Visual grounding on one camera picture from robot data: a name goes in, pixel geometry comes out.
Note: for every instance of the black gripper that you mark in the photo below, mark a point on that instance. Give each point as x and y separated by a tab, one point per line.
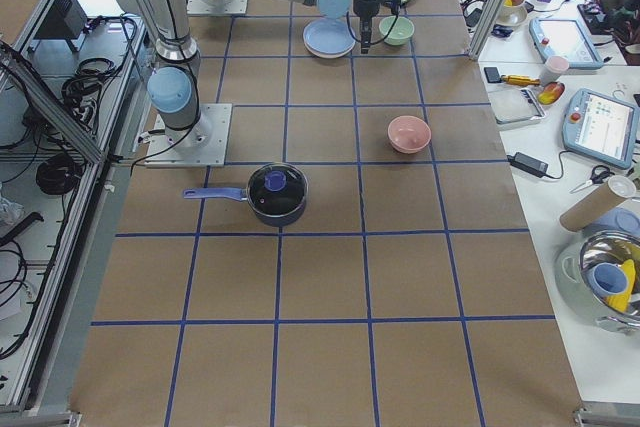
364	7

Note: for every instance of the blue plate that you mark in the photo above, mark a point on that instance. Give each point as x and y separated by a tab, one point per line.
328	35

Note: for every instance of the green bowl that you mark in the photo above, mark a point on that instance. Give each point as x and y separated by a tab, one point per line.
396	30

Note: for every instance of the cream white plate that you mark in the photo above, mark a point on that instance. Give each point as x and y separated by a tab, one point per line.
328	55

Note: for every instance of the pink bowl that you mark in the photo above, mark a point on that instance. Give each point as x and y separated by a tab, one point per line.
409	134

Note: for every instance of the black smartphone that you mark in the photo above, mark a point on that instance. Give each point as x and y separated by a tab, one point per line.
492	75

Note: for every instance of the cream bowl with toys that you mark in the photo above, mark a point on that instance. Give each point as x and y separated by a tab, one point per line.
512	13

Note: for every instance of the digital kitchen scale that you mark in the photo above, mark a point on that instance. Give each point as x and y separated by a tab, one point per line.
514	107

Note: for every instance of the blue saucepan with lid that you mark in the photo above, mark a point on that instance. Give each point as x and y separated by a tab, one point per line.
276	192

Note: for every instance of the toy mango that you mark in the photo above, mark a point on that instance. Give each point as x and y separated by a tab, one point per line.
551	93

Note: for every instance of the far teach pendant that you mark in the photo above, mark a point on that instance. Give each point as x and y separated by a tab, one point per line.
566	38

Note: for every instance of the teach pendant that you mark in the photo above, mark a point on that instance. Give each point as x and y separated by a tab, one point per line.
566	38
601	127

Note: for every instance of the black power adapter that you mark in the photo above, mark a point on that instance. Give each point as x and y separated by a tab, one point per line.
528	164

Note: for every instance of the near teach pendant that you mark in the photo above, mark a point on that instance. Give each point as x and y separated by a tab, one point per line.
601	127

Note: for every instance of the scissors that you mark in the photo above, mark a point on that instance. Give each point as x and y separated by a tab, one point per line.
599	174

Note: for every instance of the cardboard tube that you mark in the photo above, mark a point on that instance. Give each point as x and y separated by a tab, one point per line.
613	192

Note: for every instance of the grey green pot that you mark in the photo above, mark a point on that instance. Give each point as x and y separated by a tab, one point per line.
575	291

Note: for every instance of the steel mixing bowl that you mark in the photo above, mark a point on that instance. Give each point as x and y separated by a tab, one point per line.
621	246

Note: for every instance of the blue cup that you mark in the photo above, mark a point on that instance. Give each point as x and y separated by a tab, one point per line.
607	279

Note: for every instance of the yellow toy corn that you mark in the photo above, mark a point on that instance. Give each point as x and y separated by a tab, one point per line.
620	301

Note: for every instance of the aluminium frame post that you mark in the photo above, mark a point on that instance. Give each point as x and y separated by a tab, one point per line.
492	2

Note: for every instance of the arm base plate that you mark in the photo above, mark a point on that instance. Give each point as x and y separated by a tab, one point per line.
206	145
198	8

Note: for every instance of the yellow screwdriver handle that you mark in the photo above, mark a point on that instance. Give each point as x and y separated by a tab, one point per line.
521	81

